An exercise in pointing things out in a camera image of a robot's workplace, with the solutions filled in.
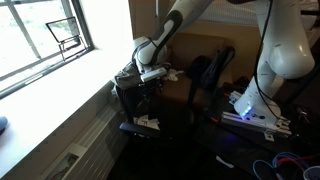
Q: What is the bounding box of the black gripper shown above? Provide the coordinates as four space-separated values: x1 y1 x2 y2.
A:
142 76 165 98

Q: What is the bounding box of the khaki grey cloth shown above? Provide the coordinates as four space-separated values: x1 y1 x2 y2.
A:
113 62 145 91

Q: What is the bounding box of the dark blue cloth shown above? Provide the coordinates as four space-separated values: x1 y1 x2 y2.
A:
189 54 211 82

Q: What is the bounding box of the small white cloth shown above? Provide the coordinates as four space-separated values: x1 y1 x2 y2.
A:
164 68 185 82

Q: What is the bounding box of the black slatted office chair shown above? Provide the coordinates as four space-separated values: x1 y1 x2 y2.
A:
114 75 196 148

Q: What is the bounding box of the brown leather armchair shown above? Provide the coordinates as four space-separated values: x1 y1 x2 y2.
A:
149 31 262 112

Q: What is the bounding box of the black red bar clamp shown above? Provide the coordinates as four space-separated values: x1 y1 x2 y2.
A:
222 91 235 100
202 106 222 124

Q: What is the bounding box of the dark grey backpack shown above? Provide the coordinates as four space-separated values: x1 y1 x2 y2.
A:
186 45 236 108

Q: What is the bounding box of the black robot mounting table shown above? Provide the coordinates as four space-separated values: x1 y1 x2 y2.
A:
192 83 320 180

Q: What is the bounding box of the white paper label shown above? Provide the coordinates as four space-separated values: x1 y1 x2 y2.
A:
215 155 236 169

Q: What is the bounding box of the black framed stand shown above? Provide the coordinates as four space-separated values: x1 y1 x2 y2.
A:
45 16 89 62

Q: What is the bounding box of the white wrist camera block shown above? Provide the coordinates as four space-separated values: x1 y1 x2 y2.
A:
139 67 168 84

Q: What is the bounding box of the white wall radiator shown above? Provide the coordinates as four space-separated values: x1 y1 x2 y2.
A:
39 99 132 180

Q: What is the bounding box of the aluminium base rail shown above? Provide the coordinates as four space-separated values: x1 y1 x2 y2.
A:
219 109 293 140

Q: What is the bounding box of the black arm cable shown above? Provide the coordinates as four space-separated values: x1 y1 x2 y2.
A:
252 0 285 122

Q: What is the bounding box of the window frame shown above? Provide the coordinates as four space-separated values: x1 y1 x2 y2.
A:
0 0 95 101

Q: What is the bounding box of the blue cable bundle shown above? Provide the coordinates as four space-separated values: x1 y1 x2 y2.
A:
251 151 320 180

